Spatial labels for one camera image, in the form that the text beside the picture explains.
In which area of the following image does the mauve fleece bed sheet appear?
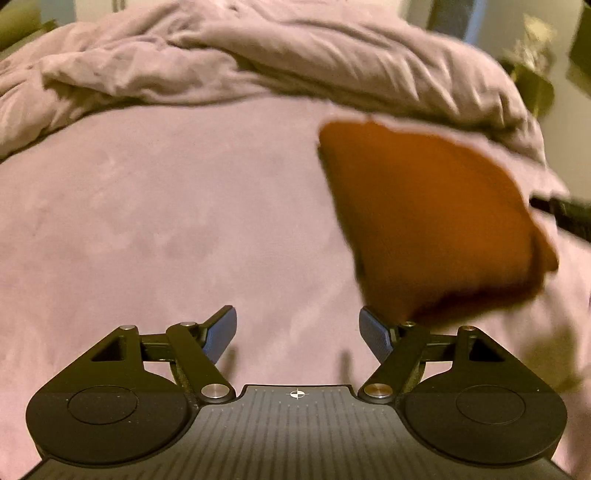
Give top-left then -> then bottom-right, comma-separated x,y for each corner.
0,94 -> 591,480

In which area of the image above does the crumpled mauve blanket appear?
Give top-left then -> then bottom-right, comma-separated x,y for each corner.
0,0 -> 571,195

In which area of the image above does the rust orange button-up shirt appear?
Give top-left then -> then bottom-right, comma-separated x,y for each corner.
318,121 -> 559,324

